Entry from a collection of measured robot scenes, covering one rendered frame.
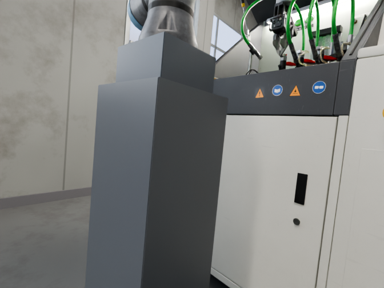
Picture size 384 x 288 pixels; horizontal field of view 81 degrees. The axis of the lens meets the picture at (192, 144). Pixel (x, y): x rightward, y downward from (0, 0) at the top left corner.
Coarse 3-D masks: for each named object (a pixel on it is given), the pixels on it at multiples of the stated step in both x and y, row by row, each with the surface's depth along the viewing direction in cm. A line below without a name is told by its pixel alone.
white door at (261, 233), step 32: (256, 128) 86; (288, 128) 77; (320, 128) 70; (224, 160) 97; (256, 160) 86; (288, 160) 77; (320, 160) 69; (224, 192) 97; (256, 192) 85; (288, 192) 76; (320, 192) 69; (224, 224) 96; (256, 224) 85; (288, 224) 76; (320, 224) 69; (224, 256) 96; (256, 256) 84; (288, 256) 76
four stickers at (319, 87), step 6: (282, 84) 79; (300, 84) 74; (318, 84) 70; (324, 84) 69; (258, 90) 86; (264, 90) 84; (276, 90) 80; (282, 90) 79; (294, 90) 76; (300, 90) 74; (312, 90) 71; (318, 90) 70; (324, 90) 69; (258, 96) 86; (294, 96) 76
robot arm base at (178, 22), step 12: (168, 0) 51; (156, 12) 52; (168, 12) 51; (180, 12) 52; (192, 12) 55; (144, 24) 54; (156, 24) 51; (168, 24) 52; (180, 24) 51; (192, 24) 55; (144, 36) 52; (180, 36) 51; (192, 36) 53
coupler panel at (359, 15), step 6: (372, 6) 104; (360, 12) 107; (366, 12) 105; (354, 18) 106; (360, 18) 107; (366, 18) 103; (354, 24) 108; (360, 24) 107; (354, 30) 108; (354, 36) 108
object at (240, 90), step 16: (320, 64) 70; (336, 64) 67; (224, 80) 98; (240, 80) 92; (256, 80) 87; (272, 80) 82; (288, 80) 77; (304, 80) 73; (320, 80) 70; (336, 80) 67; (224, 96) 98; (240, 96) 92; (272, 96) 82; (288, 96) 77; (304, 96) 73; (320, 96) 70; (240, 112) 92; (256, 112) 86; (272, 112) 81; (288, 112) 77; (304, 112) 73; (320, 112) 70
